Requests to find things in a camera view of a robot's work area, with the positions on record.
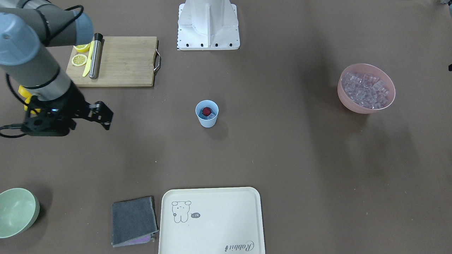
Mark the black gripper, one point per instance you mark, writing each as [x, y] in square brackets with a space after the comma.
[71, 101]

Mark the red strawberry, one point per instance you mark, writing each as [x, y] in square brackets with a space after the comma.
[206, 111]

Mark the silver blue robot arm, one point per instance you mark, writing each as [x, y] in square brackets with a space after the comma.
[34, 77]

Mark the light blue cup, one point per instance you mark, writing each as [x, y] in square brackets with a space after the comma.
[210, 120]

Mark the pile of clear ice cubes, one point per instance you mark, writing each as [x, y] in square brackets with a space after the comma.
[366, 90]

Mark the yellow plastic knife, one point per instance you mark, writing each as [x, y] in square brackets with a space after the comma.
[89, 59]

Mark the bamboo cutting board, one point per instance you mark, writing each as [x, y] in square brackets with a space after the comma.
[126, 61]

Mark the lower lemon half slice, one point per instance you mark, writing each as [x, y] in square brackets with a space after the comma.
[79, 60]

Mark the lemon half slice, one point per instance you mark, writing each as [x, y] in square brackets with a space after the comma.
[84, 48]
[79, 60]

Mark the steel muddler rod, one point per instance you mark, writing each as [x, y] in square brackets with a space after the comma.
[96, 56]

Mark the upper lemon half slice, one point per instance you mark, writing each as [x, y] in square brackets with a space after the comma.
[84, 48]

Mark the lower yellow lemon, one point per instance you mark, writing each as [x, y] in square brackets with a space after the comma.
[34, 111]

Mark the yellow lemon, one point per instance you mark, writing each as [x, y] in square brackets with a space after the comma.
[23, 92]
[34, 111]

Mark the upper yellow lemon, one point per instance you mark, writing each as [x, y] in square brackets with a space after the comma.
[23, 92]

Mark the grey folded cloth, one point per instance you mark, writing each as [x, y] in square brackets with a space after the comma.
[133, 222]

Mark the mint green bowl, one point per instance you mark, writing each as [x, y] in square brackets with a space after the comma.
[19, 209]

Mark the cream rabbit serving tray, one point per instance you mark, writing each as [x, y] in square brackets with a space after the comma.
[211, 221]

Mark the pink bowl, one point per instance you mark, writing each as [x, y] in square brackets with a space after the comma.
[364, 68]

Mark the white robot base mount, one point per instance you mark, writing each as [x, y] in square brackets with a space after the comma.
[208, 25]

